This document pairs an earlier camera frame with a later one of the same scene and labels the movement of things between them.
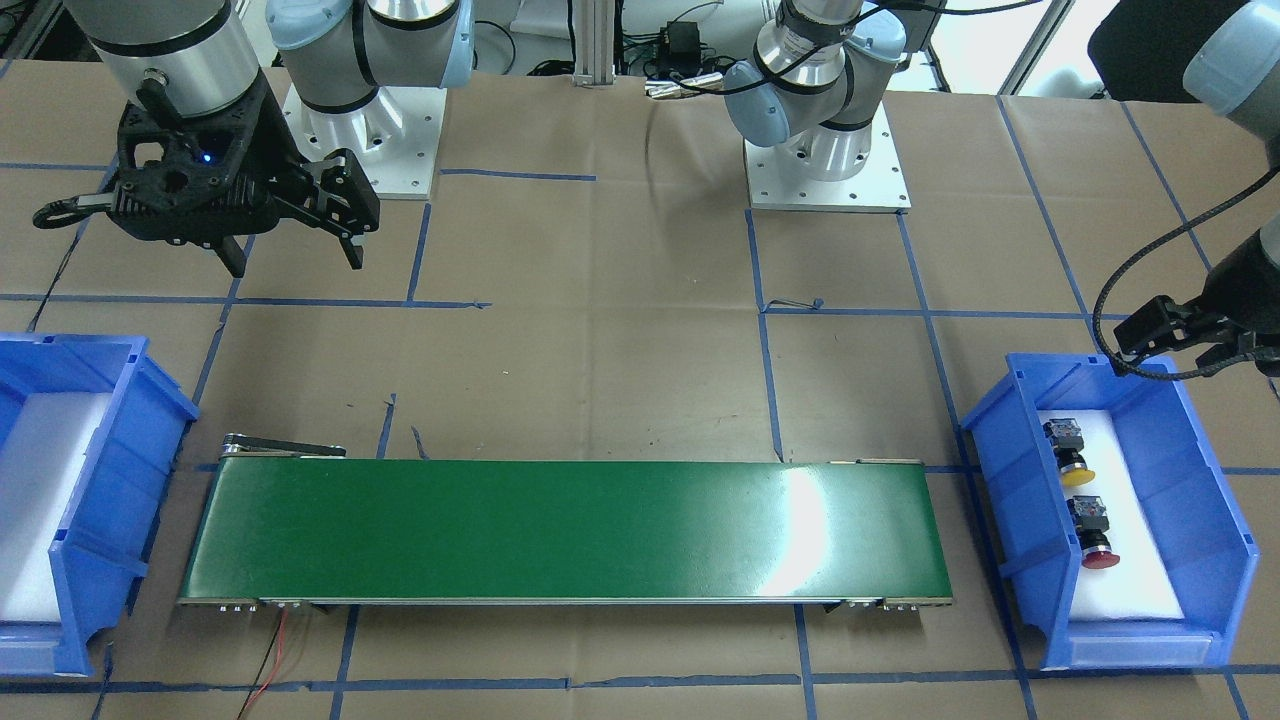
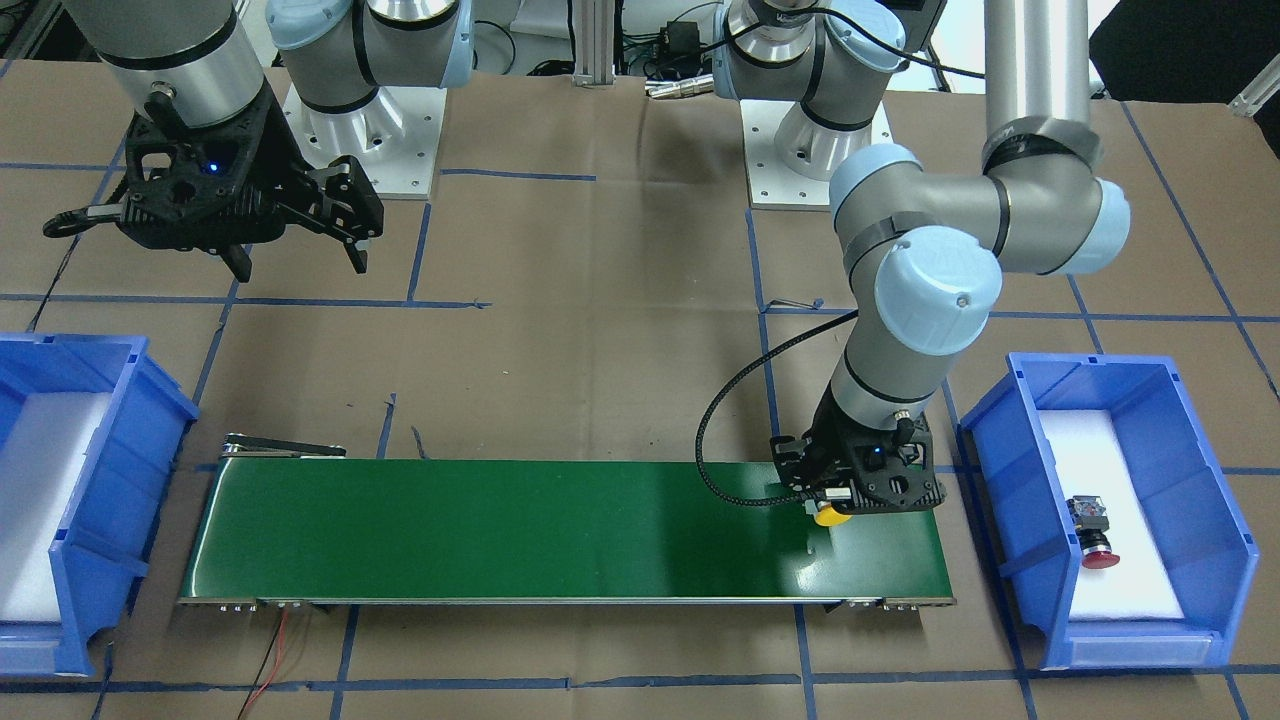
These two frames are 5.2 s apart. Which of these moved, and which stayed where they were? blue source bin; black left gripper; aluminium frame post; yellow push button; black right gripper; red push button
Moved: yellow push button; black left gripper
Stayed: black right gripper; red push button; blue source bin; aluminium frame post
